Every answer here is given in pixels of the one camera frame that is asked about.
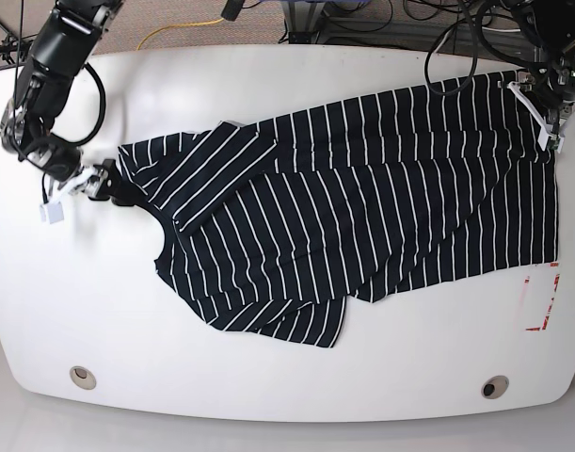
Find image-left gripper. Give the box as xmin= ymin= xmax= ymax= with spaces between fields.
xmin=41 ymin=159 xmax=146 ymax=207

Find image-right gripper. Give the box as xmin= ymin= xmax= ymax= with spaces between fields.
xmin=496 ymin=79 xmax=575 ymax=151

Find navy white striped T-shirt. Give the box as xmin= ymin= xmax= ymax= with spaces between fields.
xmin=119 ymin=71 xmax=559 ymax=348

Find black robot arm image-left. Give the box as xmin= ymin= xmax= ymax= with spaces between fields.
xmin=0 ymin=1 xmax=144 ymax=222

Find red tape corner marks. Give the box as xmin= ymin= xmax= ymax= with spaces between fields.
xmin=519 ymin=262 xmax=560 ymax=331

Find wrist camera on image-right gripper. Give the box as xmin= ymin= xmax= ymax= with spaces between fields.
xmin=537 ymin=130 xmax=565 ymax=153

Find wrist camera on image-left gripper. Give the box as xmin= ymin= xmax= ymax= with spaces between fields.
xmin=40 ymin=202 xmax=65 ymax=224

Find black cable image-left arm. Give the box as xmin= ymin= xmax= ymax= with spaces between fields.
xmin=51 ymin=63 xmax=106 ymax=146

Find white floor cable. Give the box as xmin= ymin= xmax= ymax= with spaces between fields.
xmin=432 ymin=21 xmax=523 ymax=54

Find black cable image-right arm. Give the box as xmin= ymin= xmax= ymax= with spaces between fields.
xmin=423 ymin=0 xmax=542 ymax=98

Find yellow floor cable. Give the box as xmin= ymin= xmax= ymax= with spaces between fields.
xmin=136 ymin=16 xmax=225 ymax=51

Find left table cable grommet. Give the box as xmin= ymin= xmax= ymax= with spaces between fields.
xmin=70 ymin=366 xmax=97 ymax=391

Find table cable grommet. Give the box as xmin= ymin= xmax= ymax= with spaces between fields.
xmin=481 ymin=375 xmax=509 ymax=399
xmin=70 ymin=366 xmax=97 ymax=391

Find aluminium frame base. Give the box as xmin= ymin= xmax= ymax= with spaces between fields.
xmin=278 ymin=1 xmax=370 ymax=44

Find right table cable grommet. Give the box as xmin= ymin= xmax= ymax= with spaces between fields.
xmin=481 ymin=375 xmax=509 ymax=399

